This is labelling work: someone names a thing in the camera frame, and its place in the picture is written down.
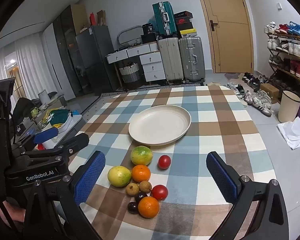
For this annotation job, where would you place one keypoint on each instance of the orange mandarin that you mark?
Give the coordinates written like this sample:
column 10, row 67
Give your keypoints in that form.
column 141, row 173
column 148, row 207

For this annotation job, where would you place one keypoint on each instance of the person's left hand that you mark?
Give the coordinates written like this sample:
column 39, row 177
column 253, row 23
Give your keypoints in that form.
column 11, row 212

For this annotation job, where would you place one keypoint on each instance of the teal suitcase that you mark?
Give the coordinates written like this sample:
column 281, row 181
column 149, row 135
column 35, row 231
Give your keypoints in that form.
column 163, row 17

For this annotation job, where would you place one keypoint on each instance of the silver suitcase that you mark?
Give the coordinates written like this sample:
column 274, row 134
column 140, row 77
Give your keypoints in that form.
column 192, row 60

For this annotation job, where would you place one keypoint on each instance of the beige suitcase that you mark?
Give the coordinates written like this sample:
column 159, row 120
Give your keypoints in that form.
column 171, row 60

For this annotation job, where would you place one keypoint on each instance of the scattered pile of shoes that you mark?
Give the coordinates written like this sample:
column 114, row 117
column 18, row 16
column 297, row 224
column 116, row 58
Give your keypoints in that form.
column 257, row 100

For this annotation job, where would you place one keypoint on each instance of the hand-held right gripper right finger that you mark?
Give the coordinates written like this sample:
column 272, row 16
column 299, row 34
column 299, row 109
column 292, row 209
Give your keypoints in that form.
column 222, row 177

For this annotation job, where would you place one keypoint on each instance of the brown longan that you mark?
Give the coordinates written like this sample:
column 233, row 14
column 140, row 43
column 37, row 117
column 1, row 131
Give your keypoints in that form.
column 145, row 187
column 132, row 189

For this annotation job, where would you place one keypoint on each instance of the small cardboard box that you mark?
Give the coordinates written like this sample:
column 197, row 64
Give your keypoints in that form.
column 269, row 90

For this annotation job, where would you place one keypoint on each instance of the black printed bag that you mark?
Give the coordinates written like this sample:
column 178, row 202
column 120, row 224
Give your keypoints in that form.
column 148, row 28

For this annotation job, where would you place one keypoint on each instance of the white dresser with drawers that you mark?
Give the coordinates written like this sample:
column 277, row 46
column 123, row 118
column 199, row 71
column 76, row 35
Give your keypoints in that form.
column 152, row 67

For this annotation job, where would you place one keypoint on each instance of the cream round plate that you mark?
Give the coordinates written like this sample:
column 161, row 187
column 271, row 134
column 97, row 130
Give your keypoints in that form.
column 160, row 122

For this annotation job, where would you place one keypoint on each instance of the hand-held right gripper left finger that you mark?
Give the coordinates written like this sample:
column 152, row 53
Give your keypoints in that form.
column 90, row 177

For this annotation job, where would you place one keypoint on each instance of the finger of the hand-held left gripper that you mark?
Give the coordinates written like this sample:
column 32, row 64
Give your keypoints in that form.
column 46, row 135
column 76, row 142

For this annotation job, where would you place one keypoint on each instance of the dark cloth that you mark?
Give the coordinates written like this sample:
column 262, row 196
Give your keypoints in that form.
column 22, row 107

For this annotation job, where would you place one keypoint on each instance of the black storage box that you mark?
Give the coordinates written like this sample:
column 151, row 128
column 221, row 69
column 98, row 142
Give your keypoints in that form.
column 148, row 38

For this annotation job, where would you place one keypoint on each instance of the wooden shoe rack with shoes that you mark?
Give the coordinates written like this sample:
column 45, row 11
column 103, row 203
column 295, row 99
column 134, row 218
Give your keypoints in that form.
column 292, row 47

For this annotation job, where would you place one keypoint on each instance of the red and black shoe box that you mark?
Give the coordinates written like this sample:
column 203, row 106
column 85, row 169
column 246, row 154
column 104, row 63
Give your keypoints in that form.
column 183, row 20

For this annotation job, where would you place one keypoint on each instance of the dark grey fridge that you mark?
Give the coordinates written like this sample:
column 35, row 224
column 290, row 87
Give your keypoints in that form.
column 97, row 60

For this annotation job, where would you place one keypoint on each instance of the brown cardboard piece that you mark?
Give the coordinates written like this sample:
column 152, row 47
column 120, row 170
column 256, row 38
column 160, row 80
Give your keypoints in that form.
column 101, row 18

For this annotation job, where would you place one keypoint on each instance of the patterned floor rug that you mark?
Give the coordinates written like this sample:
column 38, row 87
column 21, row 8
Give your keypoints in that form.
column 140, row 88

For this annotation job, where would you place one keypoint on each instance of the white plastic basket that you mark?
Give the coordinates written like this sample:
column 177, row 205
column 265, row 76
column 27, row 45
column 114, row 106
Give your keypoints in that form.
column 66, row 128

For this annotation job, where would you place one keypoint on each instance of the white plastic bag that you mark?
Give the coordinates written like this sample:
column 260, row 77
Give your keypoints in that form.
column 291, row 132

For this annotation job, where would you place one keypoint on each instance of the wooden door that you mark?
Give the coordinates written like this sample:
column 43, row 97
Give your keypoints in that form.
column 227, row 42

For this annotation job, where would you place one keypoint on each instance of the woven laundry basket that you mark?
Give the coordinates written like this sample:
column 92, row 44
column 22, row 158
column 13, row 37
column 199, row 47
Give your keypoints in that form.
column 129, row 73

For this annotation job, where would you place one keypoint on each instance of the grey coffee table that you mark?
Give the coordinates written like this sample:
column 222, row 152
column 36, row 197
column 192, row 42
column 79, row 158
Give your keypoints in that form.
column 76, row 122

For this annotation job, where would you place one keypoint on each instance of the grey furry mat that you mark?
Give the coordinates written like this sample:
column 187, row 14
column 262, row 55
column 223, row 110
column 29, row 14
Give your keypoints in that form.
column 233, row 75

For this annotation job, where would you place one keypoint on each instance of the white cylindrical appliance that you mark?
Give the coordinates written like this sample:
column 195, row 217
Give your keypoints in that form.
column 42, row 97

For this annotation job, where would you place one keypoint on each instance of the grey oval frame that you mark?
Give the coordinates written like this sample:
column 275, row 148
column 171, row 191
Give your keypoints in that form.
column 122, row 33

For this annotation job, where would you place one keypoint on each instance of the red tomato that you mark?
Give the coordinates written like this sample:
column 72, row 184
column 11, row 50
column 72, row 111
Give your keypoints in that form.
column 159, row 192
column 164, row 161

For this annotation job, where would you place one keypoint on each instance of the cream trash bin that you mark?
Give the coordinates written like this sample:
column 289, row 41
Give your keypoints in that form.
column 289, row 107

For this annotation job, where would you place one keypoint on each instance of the yellow bag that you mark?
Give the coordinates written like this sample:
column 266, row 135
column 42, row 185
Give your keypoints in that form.
column 48, row 113

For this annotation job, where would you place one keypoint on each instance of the white curtain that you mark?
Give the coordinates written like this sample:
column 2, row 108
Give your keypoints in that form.
column 27, row 62

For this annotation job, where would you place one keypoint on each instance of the dark glass cabinet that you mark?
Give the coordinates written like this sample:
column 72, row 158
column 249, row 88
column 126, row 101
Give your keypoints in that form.
column 67, row 50

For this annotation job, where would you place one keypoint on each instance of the dark purple plum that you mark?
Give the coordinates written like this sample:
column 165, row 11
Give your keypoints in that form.
column 141, row 197
column 133, row 207

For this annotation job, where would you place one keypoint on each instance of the white cup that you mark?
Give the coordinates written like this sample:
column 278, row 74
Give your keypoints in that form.
column 48, row 145

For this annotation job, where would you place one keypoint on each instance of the red paper bag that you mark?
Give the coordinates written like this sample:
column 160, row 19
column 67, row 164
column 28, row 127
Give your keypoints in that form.
column 92, row 19

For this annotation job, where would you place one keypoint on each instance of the yellow lemon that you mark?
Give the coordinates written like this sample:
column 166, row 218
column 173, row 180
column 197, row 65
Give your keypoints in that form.
column 119, row 176
column 141, row 155

